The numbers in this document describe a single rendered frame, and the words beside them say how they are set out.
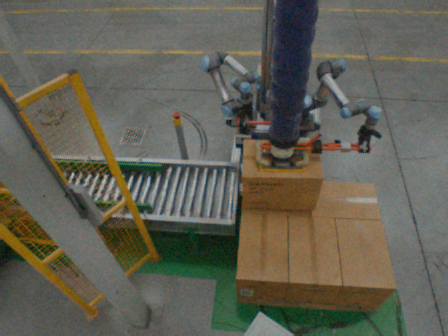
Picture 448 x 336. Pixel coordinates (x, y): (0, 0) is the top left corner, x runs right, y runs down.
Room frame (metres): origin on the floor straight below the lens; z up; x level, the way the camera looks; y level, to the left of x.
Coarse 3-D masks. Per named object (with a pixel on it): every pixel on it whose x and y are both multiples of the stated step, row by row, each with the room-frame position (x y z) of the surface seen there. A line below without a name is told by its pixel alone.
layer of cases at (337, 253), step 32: (320, 192) 1.73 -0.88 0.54; (352, 192) 1.70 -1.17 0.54; (256, 224) 1.46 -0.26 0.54; (288, 224) 1.44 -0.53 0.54; (320, 224) 1.40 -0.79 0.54; (352, 224) 1.37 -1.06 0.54; (256, 256) 1.17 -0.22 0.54; (288, 256) 1.15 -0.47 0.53; (320, 256) 1.12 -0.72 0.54; (352, 256) 1.09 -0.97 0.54; (384, 256) 1.06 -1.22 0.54; (256, 288) 0.97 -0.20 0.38; (288, 288) 0.93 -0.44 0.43; (320, 288) 0.89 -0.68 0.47; (352, 288) 0.85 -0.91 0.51; (384, 288) 0.81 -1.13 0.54
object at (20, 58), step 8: (0, 8) 3.94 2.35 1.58; (0, 16) 3.88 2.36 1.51; (0, 24) 3.84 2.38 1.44; (8, 24) 3.94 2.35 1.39; (0, 32) 3.85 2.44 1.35; (8, 32) 3.87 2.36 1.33; (8, 40) 3.84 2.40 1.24; (16, 40) 3.93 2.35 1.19; (8, 48) 3.85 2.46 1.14; (16, 48) 3.86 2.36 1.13; (16, 56) 3.84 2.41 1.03; (24, 56) 3.92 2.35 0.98; (16, 64) 3.86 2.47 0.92; (24, 64) 3.85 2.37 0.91; (24, 72) 3.85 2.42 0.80; (32, 72) 3.91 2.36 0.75; (32, 80) 3.84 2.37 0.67; (32, 88) 3.85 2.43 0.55; (40, 104) 3.85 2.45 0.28; (48, 104) 3.89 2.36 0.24; (48, 112) 3.84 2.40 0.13
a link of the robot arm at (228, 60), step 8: (224, 56) 2.45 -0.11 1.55; (232, 56) 2.46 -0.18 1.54; (224, 64) 2.43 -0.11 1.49; (232, 64) 2.35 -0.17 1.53; (240, 64) 2.33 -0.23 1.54; (240, 72) 2.24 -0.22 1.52; (248, 72) 2.20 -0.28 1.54; (256, 72) 2.20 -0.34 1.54; (248, 80) 2.12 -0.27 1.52; (256, 80) 2.15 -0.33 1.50
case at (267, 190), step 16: (272, 160) 1.70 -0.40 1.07; (288, 160) 1.69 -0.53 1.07; (320, 160) 1.66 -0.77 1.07; (256, 176) 1.56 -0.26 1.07; (272, 176) 1.54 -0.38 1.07; (288, 176) 1.53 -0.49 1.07; (304, 176) 1.51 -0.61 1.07; (320, 176) 1.50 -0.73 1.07; (256, 192) 1.55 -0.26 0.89; (272, 192) 1.53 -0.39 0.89; (288, 192) 1.51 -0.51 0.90; (304, 192) 1.49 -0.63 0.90; (272, 208) 1.52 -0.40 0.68; (304, 208) 1.49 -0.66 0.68
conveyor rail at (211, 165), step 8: (72, 160) 2.39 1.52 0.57; (88, 160) 2.36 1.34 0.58; (104, 160) 2.33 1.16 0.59; (120, 160) 2.31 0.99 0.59; (128, 160) 2.30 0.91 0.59; (136, 160) 2.29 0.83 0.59; (144, 160) 2.27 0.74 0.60; (152, 160) 2.26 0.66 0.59; (160, 160) 2.25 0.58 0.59; (168, 160) 2.24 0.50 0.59; (176, 160) 2.23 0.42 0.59; (184, 160) 2.23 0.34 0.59; (192, 160) 2.22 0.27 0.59; (176, 168) 2.20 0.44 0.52; (184, 168) 2.19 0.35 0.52; (192, 168) 2.17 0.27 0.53; (200, 168) 2.16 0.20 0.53; (208, 168) 2.14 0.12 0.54; (216, 168) 2.13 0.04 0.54; (224, 168) 2.12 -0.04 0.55; (232, 168) 2.10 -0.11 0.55
